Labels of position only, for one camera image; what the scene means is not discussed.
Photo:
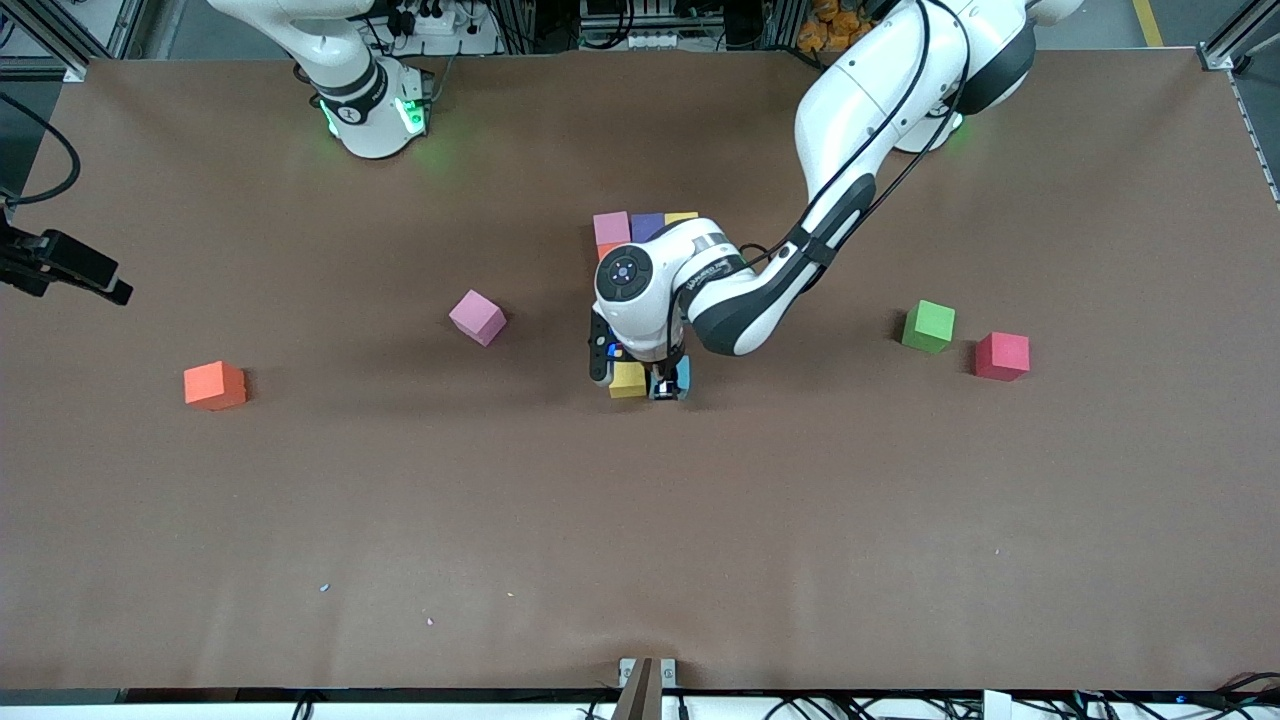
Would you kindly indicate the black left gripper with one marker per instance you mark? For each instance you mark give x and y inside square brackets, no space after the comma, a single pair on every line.
[665,381]

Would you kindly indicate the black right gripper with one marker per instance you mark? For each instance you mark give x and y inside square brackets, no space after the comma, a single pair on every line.
[42,262]

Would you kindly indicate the blue foam cube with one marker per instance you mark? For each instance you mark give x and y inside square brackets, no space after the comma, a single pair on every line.
[685,375]

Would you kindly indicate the yellow foam cube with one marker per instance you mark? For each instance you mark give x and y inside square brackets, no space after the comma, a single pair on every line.
[680,217]
[628,382]

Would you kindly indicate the purple foam cube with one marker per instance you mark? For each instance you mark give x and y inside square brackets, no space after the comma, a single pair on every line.
[647,224]

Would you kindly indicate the pink foam cube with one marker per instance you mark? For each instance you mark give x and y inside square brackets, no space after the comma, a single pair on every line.
[609,228]
[477,318]

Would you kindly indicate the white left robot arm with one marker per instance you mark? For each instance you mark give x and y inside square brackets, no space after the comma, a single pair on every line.
[870,90]

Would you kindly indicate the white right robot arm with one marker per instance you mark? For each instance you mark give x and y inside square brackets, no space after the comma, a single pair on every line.
[370,120]

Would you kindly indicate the green foam cube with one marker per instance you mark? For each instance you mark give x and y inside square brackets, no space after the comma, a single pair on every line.
[928,326]

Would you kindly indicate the large table cover sheet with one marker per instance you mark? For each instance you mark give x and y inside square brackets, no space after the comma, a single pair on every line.
[200,550]

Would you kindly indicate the red foam cube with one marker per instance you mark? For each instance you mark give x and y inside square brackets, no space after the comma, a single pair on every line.
[1003,356]

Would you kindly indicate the dark equipment rack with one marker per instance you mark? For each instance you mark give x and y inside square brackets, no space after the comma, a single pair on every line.
[700,20]

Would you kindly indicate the pile of orange toys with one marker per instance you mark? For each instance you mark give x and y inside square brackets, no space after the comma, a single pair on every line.
[835,25]

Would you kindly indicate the white power strip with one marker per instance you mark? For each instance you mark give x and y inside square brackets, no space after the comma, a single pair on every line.
[430,18]

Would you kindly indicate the aluminium frame profile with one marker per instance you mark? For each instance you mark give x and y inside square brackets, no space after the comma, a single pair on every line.
[75,70]
[1215,58]

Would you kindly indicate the front camera mount post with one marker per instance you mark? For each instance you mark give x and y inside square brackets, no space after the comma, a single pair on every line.
[640,700]

